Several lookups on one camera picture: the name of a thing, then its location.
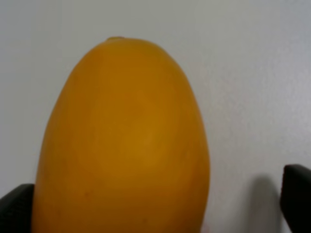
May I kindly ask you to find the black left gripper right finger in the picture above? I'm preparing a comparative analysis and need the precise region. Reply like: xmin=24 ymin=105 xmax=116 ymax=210
xmin=280 ymin=165 xmax=311 ymax=233

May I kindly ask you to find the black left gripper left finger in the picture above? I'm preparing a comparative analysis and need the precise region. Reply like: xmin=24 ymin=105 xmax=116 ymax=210
xmin=0 ymin=183 xmax=35 ymax=233

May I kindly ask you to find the orange mango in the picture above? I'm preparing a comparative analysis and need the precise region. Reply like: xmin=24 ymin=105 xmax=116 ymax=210
xmin=31 ymin=37 xmax=209 ymax=233

